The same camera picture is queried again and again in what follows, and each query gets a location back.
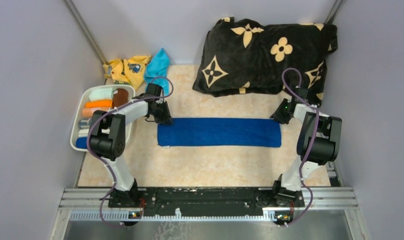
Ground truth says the yellow printed cloth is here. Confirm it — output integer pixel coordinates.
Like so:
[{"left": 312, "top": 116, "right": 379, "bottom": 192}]
[{"left": 103, "top": 55, "right": 151, "bottom": 90}]

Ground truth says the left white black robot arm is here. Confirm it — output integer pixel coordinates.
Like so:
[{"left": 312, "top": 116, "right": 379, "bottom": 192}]
[{"left": 86, "top": 83, "right": 173, "bottom": 207}]

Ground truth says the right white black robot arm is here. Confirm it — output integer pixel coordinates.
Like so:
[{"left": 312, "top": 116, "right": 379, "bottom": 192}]
[{"left": 271, "top": 87, "right": 343, "bottom": 206}]

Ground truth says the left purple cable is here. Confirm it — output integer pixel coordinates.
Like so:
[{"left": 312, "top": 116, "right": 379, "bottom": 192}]
[{"left": 86, "top": 76, "right": 175, "bottom": 229}]

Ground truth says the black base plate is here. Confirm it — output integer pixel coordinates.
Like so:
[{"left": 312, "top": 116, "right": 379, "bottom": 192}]
[{"left": 108, "top": 187, "right": 305, "bottom": 217}]

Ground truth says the brown towel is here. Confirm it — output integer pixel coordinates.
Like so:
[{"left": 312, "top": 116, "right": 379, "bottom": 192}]
[{"left": 112, "top": 88, "right": 129, "bottom": 109}]

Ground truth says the black blanket with beige flowers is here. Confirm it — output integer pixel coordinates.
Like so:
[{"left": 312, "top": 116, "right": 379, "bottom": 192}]
[{"left": 192, "top": 17, "right": 338, "bottom": 106}]

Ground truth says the mint green rolled towel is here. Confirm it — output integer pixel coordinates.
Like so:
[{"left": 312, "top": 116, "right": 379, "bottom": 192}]
[{"left": 88, "top": 87, "right": 114, "bottom": 102}]

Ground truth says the light blue towel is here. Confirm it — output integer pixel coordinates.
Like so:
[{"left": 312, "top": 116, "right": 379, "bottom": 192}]
[{"left": 143, "top": 48, "right": 170, "bottom": 95}]

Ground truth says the white plastic basket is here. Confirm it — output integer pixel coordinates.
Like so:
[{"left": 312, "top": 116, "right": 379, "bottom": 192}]
[{"left": 70, "top": 84, "right": 135, "bottom": 152}]

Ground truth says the salmon rolled towel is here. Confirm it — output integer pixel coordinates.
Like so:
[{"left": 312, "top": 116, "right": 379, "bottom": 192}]
[{"left": 81, "top": 107, "right": 106, "bottom": 118}]

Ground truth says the dark blue towel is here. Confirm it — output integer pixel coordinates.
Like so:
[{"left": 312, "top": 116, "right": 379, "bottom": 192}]
[{"left": 157, "top": 117, "right": 282, "bottom": 148}]

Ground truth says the aluminium frame rail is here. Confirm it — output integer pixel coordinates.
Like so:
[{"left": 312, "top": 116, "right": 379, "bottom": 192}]
[{"left": 50, "top": 187, "right": 369, "bottom": 240}]

